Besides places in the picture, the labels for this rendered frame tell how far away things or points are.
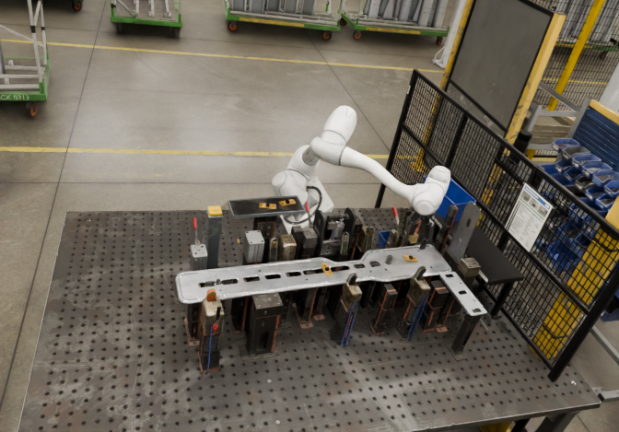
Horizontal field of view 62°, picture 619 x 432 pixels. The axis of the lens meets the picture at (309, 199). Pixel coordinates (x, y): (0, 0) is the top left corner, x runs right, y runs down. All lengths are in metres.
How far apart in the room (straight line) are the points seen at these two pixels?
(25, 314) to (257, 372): 1.78
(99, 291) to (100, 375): 0.50
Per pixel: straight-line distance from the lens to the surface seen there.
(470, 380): 2.73
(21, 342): 3.60
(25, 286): 3.94
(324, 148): 2.55
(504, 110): 4.54
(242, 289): 2.36
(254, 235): 2.48
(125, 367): 2.48
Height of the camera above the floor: 2.65
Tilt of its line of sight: 34 degrees down
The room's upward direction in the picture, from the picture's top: 11 degrees clockwise
